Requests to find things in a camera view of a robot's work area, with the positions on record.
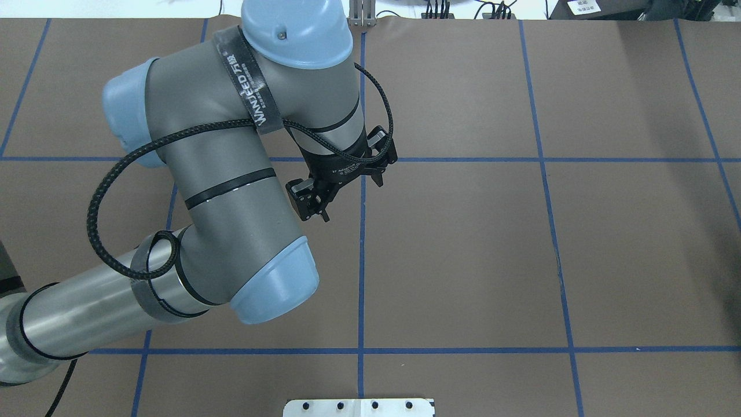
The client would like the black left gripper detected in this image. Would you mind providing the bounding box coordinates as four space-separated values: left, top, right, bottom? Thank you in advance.
285 126 398 222

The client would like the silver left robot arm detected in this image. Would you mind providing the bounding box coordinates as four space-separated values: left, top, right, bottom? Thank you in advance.
2 1 398 386

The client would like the orange terminal block upper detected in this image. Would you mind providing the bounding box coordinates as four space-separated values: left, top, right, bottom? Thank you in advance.
420 1 454 20

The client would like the orange terminal block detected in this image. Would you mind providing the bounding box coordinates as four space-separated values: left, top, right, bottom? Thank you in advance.
474 1 518 20
420 1 454 20

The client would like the orange terminal block lower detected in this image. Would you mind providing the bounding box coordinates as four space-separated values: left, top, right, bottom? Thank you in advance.
474 1 518 20

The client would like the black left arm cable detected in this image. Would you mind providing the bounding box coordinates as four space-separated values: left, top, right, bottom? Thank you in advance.
87 63 395 281

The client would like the aluminium frame post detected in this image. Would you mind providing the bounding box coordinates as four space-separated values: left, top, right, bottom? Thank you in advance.
347 0 377 27

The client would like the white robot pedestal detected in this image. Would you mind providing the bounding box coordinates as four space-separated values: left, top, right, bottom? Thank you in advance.
282 398 436 416

